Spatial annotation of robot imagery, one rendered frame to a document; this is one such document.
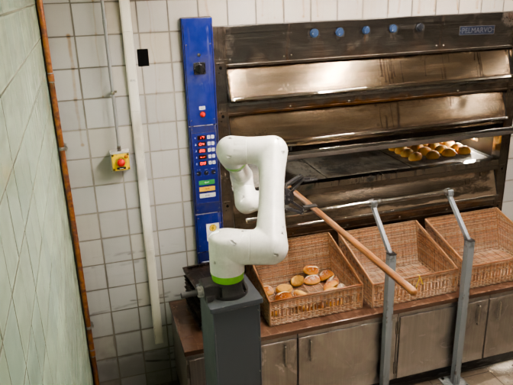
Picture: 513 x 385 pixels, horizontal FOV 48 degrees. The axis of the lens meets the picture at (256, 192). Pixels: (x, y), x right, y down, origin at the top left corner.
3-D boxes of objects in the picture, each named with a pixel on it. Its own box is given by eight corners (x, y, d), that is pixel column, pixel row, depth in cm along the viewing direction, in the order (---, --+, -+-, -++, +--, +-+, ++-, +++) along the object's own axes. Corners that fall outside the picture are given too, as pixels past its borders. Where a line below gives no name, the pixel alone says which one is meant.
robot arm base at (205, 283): (185, 311, 207) (185, 296, 205) (176, 292, 220) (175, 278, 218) (253, 296, 215) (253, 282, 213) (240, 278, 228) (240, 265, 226)
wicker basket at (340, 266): (243, 286, 349) (241, 244, 339) (328, 270, 364) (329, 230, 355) (269, 328, 305) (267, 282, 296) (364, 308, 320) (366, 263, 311)
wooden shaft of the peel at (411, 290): (418, 296, 217) (419, 289, 216) (411, 298, 216) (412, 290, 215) (266, 168, 370) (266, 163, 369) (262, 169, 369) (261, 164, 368)
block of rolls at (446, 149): (368, 140, 428) (368, 133, 426) (424, 134, 440) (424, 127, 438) (411, 163, 373) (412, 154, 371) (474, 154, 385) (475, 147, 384)
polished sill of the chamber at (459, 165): (230, 197, 334) (230, 190, 333) (492, 162, 381) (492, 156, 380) (232, 200, 329) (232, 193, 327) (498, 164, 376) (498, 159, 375)
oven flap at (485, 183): (235, 235, 336) (231, 202, 335) (494, 196, 383) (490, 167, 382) (237, 235, 331) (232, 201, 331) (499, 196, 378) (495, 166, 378)
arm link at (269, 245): (288, 258, 203) (288, 128, 226) (242, 257, 204) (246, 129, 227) (288, 269, 215) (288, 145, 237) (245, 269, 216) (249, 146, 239)
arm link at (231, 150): (246, 161, 223) (246, 131, 225) (213, 161, 224) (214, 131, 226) (250, 172, 241) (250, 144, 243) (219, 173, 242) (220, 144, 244)
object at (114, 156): (111, 168, 302) (108, 150, 299) (130, 166, 305) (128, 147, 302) (111, 173, 296) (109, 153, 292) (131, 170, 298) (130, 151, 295)
